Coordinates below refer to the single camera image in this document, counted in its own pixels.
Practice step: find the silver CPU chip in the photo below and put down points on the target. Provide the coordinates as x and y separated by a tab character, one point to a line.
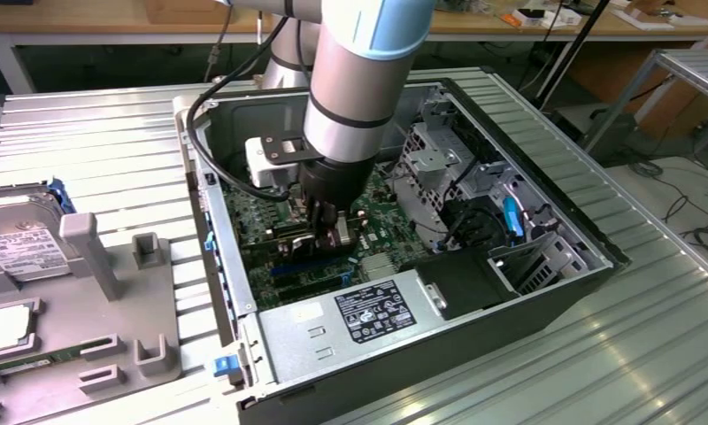
2	327

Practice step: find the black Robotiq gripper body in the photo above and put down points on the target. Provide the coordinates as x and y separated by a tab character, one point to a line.
336	181

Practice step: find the blue disk caddy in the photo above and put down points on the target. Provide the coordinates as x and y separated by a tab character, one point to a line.
61	197

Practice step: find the green motherboard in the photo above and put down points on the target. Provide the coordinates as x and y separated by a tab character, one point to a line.
244	221

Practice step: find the aluminium frame table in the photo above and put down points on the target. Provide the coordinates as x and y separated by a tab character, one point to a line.
696	71

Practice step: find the black open PC case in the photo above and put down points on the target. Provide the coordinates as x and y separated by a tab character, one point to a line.
536	310

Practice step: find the silver perforated disk bay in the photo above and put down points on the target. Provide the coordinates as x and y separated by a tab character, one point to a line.
431	159

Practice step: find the wooden desk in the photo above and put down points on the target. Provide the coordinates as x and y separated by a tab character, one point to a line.
536	33

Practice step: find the loose green RAM stick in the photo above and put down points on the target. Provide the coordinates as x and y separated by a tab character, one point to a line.
34	357

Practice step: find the silver slotted disk bay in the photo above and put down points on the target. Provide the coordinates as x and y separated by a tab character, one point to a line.
543	265

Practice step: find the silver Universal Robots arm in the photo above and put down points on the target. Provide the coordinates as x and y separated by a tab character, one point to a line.
353	88

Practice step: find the blue expansion slot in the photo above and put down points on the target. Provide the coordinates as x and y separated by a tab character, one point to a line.
295	269

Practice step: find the silver power supply unit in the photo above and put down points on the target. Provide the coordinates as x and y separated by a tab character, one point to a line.
307	336

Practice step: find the black expansion slot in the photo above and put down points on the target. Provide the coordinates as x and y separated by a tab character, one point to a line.
312	292
307	281

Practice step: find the grey parts rack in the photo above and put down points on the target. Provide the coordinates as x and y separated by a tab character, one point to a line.
53	319

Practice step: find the silver chipset heatsink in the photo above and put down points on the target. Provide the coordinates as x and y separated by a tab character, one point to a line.
379	264

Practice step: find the blue case latch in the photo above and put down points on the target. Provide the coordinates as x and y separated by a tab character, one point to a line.
208	242
222	366

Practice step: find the dark grey floor box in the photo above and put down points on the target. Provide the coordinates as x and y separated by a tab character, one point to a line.
601	128

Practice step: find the white and orange boxes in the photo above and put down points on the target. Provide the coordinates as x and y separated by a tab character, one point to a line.
543	17

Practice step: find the white flat box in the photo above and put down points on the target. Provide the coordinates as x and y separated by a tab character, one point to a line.
640	18

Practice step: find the black tripod pole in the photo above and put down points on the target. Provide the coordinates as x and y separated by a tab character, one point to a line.
572	44

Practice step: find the silver hard disk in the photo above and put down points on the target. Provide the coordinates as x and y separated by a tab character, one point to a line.
17	248

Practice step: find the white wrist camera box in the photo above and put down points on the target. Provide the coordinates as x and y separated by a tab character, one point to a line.
265	166

